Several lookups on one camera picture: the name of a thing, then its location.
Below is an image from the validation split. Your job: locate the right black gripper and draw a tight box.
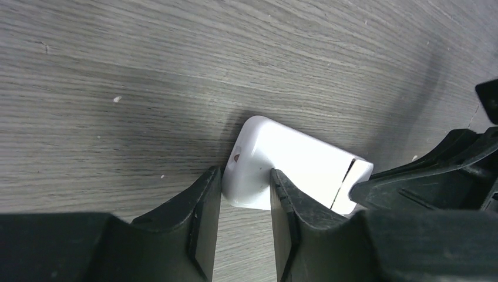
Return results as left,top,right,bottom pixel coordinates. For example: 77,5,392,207
349,80,497,212

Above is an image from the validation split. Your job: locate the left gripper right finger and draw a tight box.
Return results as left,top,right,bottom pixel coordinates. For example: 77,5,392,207
270,169,497,281

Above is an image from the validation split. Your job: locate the white remote control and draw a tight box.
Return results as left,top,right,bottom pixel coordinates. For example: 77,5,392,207
221,116,374,215

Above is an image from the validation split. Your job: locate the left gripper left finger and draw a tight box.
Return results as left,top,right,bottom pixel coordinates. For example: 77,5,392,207
1,166,221,281

